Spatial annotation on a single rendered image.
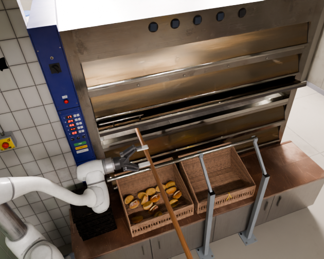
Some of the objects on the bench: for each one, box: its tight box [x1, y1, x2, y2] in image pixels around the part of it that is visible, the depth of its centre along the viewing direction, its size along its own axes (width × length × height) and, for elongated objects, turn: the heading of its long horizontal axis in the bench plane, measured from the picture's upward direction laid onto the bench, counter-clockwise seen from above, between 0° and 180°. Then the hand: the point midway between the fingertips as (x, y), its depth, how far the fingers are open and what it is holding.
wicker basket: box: [178, 142, 256, 214], centre depth 241 cm, size 49×56×28 cm
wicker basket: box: [114, 157, 194, 237], centre depth 229 cm, size 49×56×28 cm
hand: (146, 155), depth 157 cm, fingers open, 13 cm apart
